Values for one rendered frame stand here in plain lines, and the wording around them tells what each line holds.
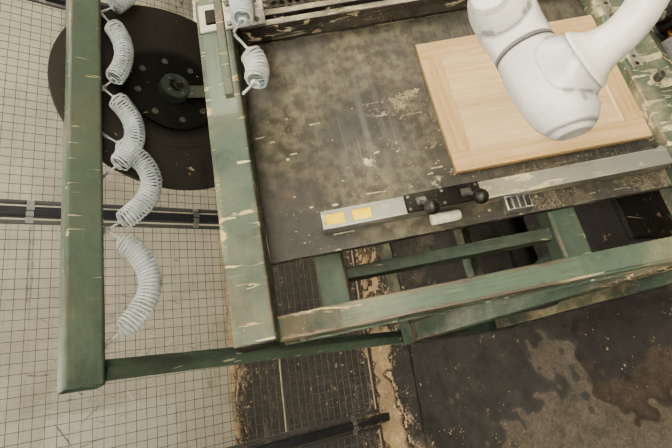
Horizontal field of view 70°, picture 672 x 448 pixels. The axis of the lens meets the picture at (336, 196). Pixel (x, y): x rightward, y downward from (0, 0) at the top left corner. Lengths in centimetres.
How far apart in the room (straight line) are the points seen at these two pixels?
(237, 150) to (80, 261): 53
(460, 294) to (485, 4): 67
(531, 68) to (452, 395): 264
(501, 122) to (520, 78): 63
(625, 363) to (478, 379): 85
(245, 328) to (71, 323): 50
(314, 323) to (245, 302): 17
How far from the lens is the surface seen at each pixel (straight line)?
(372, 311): 116
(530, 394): 291
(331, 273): 127
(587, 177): 143
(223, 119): 133
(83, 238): 150
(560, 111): 80
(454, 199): 127
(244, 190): 122
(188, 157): 178
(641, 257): 139
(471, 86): 149
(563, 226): 143
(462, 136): 139
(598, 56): 82
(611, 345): 264
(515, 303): 191
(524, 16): 86
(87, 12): 195
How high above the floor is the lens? 237
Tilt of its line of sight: 36 degrees down
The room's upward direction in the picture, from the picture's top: 85 degrees counter-clockwise
